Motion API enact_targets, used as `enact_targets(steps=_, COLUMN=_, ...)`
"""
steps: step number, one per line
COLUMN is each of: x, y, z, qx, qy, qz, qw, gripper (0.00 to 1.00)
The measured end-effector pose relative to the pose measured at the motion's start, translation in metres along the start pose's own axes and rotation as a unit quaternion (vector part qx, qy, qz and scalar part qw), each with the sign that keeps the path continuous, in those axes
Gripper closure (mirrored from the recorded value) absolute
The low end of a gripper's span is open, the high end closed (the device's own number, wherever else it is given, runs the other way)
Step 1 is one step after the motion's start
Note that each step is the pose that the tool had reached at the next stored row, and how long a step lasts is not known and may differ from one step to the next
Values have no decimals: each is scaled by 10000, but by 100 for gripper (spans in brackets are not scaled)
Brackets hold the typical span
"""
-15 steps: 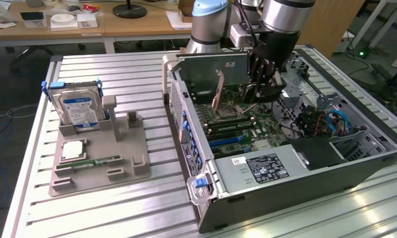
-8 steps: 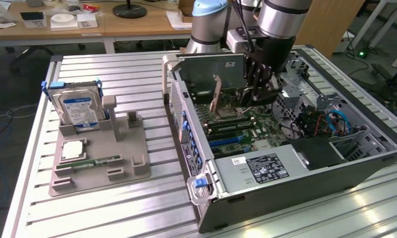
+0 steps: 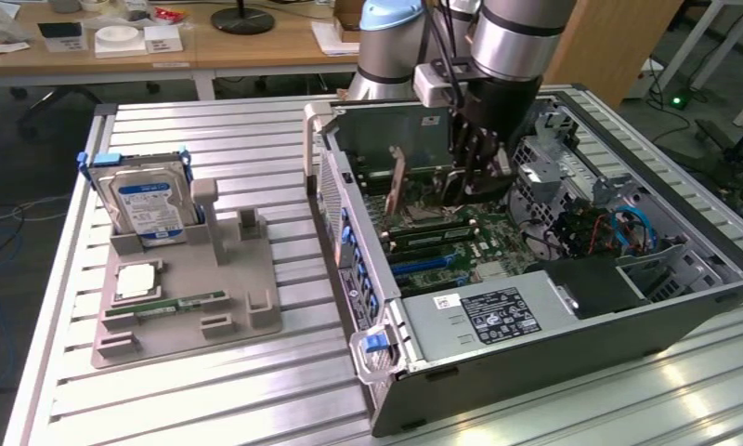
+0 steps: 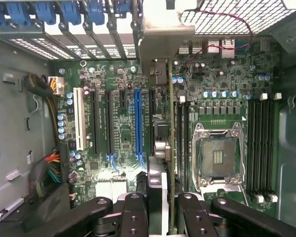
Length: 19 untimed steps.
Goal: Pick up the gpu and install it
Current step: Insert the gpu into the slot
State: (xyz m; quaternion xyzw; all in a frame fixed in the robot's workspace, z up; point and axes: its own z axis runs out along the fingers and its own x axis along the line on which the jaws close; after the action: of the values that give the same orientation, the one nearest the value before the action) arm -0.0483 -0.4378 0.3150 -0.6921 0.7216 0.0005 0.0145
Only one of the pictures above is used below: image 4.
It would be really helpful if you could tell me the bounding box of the green motherboard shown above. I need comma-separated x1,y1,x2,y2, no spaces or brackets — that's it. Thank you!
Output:
49,37,282,218

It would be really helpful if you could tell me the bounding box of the open black PC case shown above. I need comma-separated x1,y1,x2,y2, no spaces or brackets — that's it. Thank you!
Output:
0,0,296,237

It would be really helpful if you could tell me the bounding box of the coloured power wire bundle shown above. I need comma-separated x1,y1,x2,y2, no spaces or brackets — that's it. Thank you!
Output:
29,148,65,198

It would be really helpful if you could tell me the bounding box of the CPU socket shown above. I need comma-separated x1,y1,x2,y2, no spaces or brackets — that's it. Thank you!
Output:
191,122,246,192

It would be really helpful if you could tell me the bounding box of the red and black thin wire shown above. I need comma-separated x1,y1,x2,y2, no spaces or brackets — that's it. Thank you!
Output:
187,9,254,67

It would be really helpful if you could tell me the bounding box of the blue expansion slot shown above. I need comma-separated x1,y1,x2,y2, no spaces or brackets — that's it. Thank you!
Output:
134,88,144,155

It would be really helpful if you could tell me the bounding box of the yellow black power wire bundle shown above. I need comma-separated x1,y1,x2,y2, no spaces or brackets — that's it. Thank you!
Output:
23,73,65,149

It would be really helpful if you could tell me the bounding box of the black expansion slot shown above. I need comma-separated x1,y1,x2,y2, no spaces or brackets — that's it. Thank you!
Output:
90,90,101,155
105,90,115,155

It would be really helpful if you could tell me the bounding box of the white expansion slot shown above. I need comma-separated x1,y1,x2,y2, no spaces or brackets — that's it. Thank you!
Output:
73,86,87,151

